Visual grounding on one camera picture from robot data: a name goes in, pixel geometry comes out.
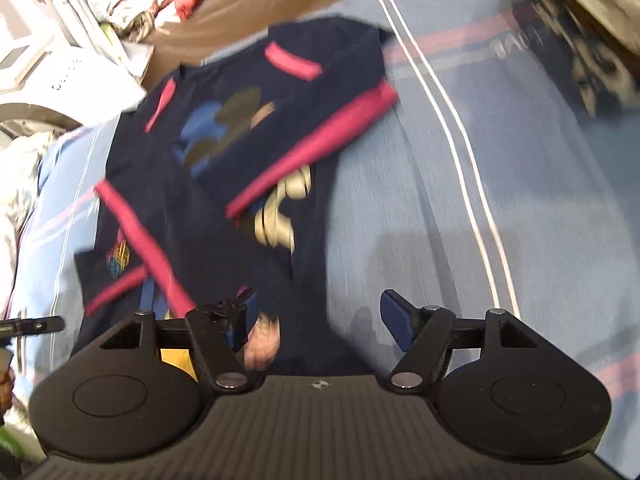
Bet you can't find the blue plaid bed sheet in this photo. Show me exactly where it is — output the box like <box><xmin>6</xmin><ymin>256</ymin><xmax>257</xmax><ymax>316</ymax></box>
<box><xmin>10</xmin><ymin>0</ymin><xmax>640</xmax><ymax>466</ymax></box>

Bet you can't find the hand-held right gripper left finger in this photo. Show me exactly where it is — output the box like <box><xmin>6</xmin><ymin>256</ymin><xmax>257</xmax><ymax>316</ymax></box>
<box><xmin>100</xmin><ymin>288</ymin><xmax>258</xmax><ymax>392</ymax></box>

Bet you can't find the navy cartoon mouse shirt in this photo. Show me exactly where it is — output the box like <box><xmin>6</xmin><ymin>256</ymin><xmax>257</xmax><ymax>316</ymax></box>
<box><xmin>72</xmin><ymin>16</ymin><xmax>401</xmax><ymax>376</ymax></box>

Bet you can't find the white medical machine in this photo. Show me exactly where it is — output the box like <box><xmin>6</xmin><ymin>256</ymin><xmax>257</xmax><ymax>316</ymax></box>
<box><xmin>0</xmin><ymin>45</ymin><xmax>147</xmax><ymax>128</ymax></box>

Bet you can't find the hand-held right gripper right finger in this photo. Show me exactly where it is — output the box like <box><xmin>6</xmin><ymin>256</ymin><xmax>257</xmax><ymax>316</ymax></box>
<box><xmin>380</xmin><ymin>290</ymin><xmax>540</xmax><ymax>391</ymax></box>

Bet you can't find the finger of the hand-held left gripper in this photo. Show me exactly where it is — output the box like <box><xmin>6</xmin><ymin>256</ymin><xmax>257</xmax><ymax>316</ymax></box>
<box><xmin>0</xmin><ymin>316</ymin><xmax>66</xmax><ymax>336</ymax></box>

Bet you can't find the pile of folded clothes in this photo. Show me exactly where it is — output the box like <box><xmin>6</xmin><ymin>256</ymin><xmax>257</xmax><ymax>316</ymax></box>
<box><xmin>500</xmin><ymin>0</ymin><xmax>640</xmax><ymax>121</ymax></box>

